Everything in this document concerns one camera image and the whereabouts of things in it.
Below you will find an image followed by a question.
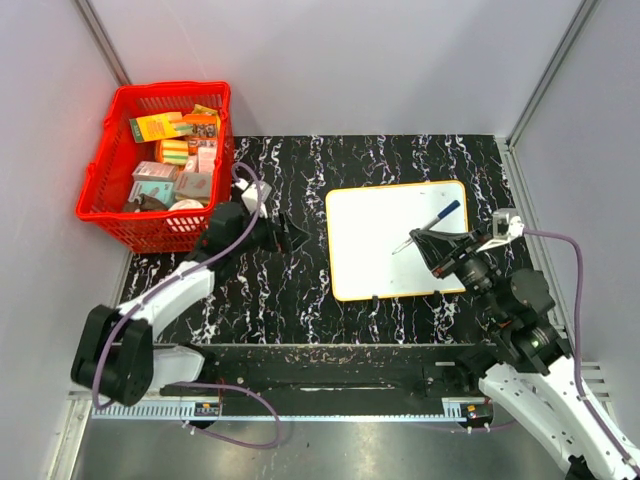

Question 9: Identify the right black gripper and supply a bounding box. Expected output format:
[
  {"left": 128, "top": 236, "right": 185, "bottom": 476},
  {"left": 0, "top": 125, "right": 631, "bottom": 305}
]
[{"left": 409, "top": 225, "right": 508, "bottom": 322}]

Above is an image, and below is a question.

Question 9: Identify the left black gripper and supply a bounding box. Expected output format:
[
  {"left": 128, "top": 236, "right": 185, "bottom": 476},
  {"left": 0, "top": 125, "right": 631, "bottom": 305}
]
[{"left": 230, "top": 204, "right": 310, "bottom": 258}]

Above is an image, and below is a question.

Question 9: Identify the white marker pen blue cap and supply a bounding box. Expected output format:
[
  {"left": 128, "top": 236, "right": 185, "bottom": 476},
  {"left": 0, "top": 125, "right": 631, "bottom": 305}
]
[{"left": 392, "top": 200, "right": 460, "bottom": 255}]

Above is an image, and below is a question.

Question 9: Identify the white board with orange frame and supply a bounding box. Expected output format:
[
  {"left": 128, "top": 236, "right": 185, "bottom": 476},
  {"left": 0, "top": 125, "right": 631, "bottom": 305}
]
[{"left": 325, "top": 180, "right": 469, "bottom": 302}]

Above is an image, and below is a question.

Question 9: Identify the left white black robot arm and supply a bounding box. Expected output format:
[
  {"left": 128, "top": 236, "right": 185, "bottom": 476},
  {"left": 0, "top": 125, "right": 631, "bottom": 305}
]
[{"left": 70, "top": 202, "right": 310, "bottom": 406}]

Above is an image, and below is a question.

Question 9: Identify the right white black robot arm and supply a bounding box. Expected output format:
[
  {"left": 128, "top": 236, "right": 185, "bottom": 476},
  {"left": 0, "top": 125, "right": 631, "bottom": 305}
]
[{"left": 410, "top": 226, "right": 639, "bottom": 479}]

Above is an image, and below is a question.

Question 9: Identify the white round lid in basket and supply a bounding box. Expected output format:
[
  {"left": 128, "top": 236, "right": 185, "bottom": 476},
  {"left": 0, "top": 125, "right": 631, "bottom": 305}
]
[{"left": 169, "top": 199, "right": 205, "bottom": 211}]

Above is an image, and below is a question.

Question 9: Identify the brown pink box in basket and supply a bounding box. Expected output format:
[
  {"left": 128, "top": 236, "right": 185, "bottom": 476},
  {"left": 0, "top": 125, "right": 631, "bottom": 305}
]
[{"left": 174, "top": 172, "right": 213, "bottom": 200}]

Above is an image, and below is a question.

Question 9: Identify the pink white box in basket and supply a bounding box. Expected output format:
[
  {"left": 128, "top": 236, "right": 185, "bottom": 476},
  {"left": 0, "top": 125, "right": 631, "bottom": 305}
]
[{"left": 197, "top": 146, "right": 217, "bottom": 174}]

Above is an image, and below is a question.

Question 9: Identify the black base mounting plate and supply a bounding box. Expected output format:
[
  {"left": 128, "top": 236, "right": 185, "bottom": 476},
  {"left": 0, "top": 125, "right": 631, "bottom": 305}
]
[{"left": 161, "top": 345, "right": 484, "bottom": 421}]

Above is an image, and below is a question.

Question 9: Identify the teal box in basket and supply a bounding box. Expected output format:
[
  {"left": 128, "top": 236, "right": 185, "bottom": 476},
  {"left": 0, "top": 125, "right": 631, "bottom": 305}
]
[{"left": 128, "top": 181, "right": 174, "bottom": 206}]

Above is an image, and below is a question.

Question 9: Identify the orange snack packet in basket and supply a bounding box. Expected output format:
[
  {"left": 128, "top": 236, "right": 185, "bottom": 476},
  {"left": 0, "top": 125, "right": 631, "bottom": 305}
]
[{"left": 183, "top": 104, "right": 221, "bottom": 138}]

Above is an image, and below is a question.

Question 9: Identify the striped yellow orange sponge pack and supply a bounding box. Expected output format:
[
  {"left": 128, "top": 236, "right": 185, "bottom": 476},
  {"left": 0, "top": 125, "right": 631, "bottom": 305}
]
[{"left": 154, "top": 139, "right": 189, "bottom": 166}]

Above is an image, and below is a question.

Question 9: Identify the red plastic shopping basket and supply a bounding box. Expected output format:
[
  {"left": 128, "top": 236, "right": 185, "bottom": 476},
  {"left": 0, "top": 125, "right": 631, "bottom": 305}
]
[{"left": 75, "top": 81, "right": 234, "bottom": 254}]

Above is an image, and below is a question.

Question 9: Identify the grey pink box in basket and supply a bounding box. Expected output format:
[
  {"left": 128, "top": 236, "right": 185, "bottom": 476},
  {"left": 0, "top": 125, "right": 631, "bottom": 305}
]
[{"left": 132, "top": 161, "right": 179, "bottom": 182}]

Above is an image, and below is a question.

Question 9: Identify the yellow green box in basket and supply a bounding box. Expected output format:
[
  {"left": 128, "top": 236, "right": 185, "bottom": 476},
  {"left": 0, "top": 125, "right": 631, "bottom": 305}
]
[{"left": 129, "top": 112, "right": 188, "bottom": 143}]

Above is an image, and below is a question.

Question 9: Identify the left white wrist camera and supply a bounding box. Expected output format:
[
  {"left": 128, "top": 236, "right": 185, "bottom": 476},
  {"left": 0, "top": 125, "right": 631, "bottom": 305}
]
[{"left": 234, "top": 179, "right": 272, "bottom": 218}]

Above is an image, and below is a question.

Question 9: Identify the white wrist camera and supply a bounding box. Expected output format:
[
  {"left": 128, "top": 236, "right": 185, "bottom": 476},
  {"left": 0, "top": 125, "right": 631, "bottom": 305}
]
[
  {"left": 478, "top": 208, "right": 524, "bottom": 252},
  {"left": 234, "top": 179, "right": 272, "bottom": 218}
]

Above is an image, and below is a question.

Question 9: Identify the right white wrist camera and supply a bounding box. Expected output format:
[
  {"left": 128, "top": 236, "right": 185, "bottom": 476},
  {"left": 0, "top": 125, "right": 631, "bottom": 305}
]
[{"left": 478, "top": 208, "right": 524, "bottom": 252}]

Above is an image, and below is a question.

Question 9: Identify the grey slotted cable duct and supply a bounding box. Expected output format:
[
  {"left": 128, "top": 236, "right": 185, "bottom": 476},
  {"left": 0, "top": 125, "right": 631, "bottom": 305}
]
[{"left": 92, "top": 398, "right": 221, "bottom": 421}]

